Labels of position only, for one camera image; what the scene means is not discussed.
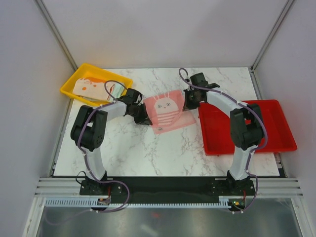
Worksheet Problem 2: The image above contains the pink white towel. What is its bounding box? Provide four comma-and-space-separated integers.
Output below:
144, 90, 196, 135

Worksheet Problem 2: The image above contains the light blue white towel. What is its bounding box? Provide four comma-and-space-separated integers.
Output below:
83, 83, 126, 103

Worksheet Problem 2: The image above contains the orange patterned towel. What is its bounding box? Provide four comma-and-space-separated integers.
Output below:
73, 77, 115, 101

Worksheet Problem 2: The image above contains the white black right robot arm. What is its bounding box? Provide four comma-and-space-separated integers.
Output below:
178, 68, 268, 195

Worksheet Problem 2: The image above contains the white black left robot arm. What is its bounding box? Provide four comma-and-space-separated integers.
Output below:
71, 88, 152, 196

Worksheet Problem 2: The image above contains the red plastic tray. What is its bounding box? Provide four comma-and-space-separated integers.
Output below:
198, 99, 297, 156

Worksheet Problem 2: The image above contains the yellow plastic tray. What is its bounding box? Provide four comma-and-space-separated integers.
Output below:
60, 63, 133, 107

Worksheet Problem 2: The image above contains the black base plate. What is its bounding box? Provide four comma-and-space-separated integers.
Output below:
79, 168, 257, 204

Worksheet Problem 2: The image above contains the white slotted cable duct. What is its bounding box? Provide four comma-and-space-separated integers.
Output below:
44, 197, 245, 208

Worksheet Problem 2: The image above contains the aluminium frame post right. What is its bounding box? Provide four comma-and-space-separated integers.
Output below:
249, 0, 296, 73

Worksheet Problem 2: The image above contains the aluminium frame post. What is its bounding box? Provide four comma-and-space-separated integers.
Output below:
34, 0, 79, 71
249, 0, 296, 73

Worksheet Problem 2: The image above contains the aluminium frame post left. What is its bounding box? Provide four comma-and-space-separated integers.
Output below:
34, 0, 79, 71

